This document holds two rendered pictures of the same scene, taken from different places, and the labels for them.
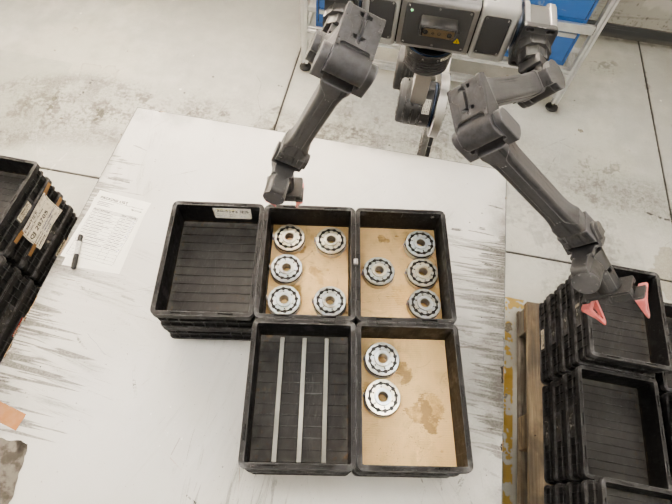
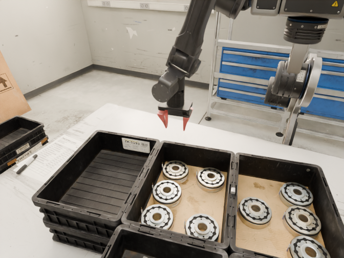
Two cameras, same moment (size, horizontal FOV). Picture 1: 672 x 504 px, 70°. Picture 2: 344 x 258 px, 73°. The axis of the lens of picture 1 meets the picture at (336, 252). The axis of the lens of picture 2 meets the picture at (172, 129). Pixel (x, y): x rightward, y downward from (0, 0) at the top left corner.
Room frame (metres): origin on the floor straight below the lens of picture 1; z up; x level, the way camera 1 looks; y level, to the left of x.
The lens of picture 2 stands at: (0.17, -0.04, 1.50)
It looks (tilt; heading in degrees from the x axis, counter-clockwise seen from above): 34 degrees down; 19
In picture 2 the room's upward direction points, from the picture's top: straight up
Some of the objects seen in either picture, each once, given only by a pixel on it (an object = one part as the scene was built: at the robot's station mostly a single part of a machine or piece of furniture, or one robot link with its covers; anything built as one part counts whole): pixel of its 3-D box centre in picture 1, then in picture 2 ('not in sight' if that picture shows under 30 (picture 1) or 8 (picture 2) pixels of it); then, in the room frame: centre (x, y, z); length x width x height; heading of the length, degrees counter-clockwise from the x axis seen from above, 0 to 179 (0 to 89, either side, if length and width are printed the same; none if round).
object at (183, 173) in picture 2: (289, 237); (175, 169); (0.81, 0.16, 0.86); 0.10 x 0.10 x 0.01
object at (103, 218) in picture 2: (211, 257); (105, 167); (0.68, 0.39, 0.92); 0.40 x 0.30 x 0.02; 4
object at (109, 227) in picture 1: (106, 230); (54, 155); (0.86, 0.85, 0.70); 0.33 x 0.23 x 0.01; 174
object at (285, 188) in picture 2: (420, 243); (297, 193); (0.83, -0.28, 0.86); 0.10 x 0.10 x 0.01
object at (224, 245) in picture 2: (307, 260); (186, 183); (0.69, 0.09, 0.92); 0.40 x 0.30 x 0.02; 4
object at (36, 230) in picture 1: (41, 220); (32, 157); (1.04, 1.31, 0.41); 0.31 x 0.02 x 0.16; 174
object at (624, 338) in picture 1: (595, 331); not in sight; (0.77, -1.12, 0.37); 0.40 x 0.30 x 0.45; 174
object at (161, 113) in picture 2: not in sight; (170, 116); (0.80, 0.18, 1.10); 0.07 x 0.07 x 0.09; 3
